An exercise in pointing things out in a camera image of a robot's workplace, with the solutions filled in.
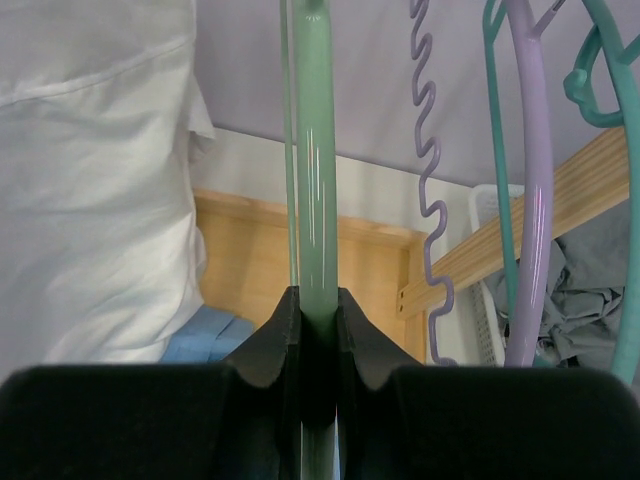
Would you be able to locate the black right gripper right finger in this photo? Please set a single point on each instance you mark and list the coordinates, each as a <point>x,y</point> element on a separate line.
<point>399,419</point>

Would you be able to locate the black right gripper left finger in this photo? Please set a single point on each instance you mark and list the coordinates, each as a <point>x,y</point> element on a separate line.
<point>233,419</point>

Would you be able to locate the blue shirt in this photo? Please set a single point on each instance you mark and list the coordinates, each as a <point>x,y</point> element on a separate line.
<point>208,336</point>

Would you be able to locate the grey shirt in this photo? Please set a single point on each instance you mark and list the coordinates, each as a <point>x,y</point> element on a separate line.
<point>585,292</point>

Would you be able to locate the purple plastic hanger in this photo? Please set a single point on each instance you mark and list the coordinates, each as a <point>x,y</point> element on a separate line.
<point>525,266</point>

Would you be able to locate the white shirt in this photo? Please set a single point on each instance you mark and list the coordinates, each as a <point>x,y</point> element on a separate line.
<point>100,117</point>

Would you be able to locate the wooden clothes rack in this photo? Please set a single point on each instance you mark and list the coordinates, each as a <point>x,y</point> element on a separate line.
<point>240,193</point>

